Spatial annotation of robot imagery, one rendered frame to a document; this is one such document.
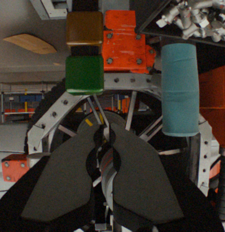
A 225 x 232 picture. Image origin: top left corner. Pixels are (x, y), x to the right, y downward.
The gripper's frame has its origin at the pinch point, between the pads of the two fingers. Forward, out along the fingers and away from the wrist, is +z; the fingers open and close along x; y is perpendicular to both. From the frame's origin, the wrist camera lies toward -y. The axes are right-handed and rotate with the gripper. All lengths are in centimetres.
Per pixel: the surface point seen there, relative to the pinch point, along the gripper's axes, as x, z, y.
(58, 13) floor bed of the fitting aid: -32, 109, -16
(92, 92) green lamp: -1.5, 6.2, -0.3
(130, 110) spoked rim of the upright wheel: 6.5, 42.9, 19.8
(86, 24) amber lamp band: -2.1, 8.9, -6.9
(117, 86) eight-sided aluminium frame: 2.0, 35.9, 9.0
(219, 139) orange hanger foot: 44, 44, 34
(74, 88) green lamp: -3.2, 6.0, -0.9
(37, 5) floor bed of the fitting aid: -41, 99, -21
